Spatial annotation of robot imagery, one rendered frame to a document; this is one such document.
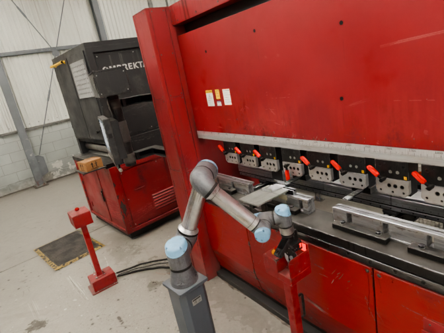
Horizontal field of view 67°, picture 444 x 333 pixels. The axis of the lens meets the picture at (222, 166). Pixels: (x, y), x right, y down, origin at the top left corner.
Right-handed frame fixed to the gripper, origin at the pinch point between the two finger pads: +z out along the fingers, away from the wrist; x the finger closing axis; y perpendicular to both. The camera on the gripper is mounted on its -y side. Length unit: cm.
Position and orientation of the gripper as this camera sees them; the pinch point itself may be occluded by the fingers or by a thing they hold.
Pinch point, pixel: (291, 265)
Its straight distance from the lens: 193.1
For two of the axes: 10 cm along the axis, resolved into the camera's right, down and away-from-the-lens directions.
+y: 7.8, -3.9, 5.0
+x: -5.8, -1.3, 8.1
